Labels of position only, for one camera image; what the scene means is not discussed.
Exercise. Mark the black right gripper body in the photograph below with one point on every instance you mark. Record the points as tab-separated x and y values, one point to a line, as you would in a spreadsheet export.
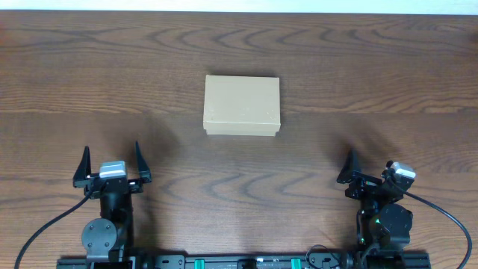
363	190

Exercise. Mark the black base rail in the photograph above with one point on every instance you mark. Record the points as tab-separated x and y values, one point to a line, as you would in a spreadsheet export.
322	259

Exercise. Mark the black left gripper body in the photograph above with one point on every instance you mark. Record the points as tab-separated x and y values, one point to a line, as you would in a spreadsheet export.
134	186

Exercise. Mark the brown cardboard box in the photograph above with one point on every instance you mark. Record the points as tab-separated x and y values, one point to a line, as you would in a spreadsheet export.
241	105

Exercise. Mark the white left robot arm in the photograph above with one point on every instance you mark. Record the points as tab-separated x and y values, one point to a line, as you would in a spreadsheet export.
109	239

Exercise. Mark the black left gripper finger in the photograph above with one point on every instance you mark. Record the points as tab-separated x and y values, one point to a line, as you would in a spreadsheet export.
143	168
81	177

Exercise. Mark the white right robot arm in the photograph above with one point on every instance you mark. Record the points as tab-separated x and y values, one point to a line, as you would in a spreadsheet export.
383	226

